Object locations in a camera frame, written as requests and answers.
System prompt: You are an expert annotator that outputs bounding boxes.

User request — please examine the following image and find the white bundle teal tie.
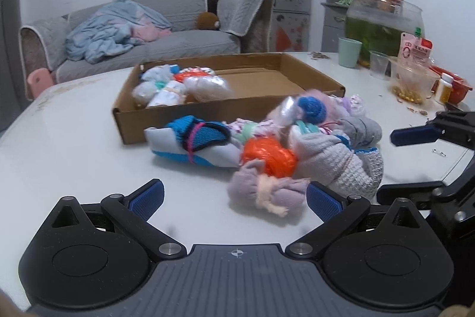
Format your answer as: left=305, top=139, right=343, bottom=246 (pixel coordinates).
left=287, top=120, right=332, bottom=148

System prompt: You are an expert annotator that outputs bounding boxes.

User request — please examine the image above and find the pink plastic child chair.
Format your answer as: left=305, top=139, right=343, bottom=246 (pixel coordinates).
left=26, top=67, right=55, bottom=99

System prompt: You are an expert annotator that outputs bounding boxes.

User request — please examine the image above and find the grey sofa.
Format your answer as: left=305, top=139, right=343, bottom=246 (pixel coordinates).
left=18, top=0, right=274, bottom=84

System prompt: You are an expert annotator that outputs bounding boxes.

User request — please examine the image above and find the light blue blanket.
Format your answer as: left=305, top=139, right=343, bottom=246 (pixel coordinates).
left=65, top=0, right=172, bottom=64

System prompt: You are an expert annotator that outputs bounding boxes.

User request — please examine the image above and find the glass fish tank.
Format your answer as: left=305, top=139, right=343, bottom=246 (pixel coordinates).
left=345, top=0, right=424, bottom=67

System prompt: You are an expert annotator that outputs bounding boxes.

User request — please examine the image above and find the orange plastic bundle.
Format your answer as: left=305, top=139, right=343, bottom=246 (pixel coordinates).
left=242, top=137, right=297, bottom=178
left=174, top=67, right=216, bottom=83

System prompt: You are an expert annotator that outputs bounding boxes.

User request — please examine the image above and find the blue knit pink fluffy bundle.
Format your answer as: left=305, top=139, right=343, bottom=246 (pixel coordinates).
left=265, top=89, right=369, bottom=132

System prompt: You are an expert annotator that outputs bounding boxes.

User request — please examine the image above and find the green plastic cup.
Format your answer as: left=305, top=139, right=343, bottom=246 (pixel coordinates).
left=338, top=38, right=362, bottom=68

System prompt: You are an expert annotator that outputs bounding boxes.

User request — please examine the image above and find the clear plastic cup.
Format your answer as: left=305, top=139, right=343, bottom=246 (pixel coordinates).
left=370, top=51, right=390, bottom=80

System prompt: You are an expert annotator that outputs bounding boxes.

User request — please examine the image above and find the blue black sock bundle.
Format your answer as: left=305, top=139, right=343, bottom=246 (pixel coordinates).
left=144, top=115, right=242, bottom=168

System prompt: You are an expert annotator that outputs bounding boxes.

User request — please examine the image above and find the red white snack packet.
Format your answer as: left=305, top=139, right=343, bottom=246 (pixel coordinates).
left=397, top=26, right=433, bottom=67

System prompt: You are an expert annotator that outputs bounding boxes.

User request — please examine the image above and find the lilac sock bundle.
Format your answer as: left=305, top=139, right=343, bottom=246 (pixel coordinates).
left=227, top=159, right=310, bottom=218

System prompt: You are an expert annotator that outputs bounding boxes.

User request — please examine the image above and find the brown plush toy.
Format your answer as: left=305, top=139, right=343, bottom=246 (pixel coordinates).
left=196, top=12, right=221, bottom=31

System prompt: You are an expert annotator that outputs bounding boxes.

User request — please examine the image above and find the white medicine bottle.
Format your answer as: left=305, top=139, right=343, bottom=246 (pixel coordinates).
left=435, top=72, right=453, bottom=105

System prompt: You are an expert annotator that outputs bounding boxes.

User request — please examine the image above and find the grey armrest cover cloth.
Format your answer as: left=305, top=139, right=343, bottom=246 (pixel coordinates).
left=217, top=0, right=274, bottom=42

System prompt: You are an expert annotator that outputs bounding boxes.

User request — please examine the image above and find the white purple pattern sock bundle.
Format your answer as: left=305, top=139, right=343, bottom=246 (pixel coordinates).
left=225, top=118, right=279, bottom=145

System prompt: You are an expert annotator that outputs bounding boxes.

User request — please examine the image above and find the clear bowl of nuts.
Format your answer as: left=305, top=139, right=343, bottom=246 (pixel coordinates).
left=389, top=57, right=439, bottom=106

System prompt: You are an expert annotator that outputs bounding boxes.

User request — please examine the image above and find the clear plastic wrapped bundle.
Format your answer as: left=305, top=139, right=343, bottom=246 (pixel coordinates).
left=183, top=75, right=233, bottom=102

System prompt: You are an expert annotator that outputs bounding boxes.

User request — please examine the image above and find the brown cardboard box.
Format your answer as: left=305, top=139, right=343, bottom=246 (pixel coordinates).
left=112, top=53, right=345, bottom=145

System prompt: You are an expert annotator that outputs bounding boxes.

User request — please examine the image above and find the grey white knit sock bundle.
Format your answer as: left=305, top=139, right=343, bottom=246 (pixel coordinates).
left=288, top=125, right=383, bottom=200

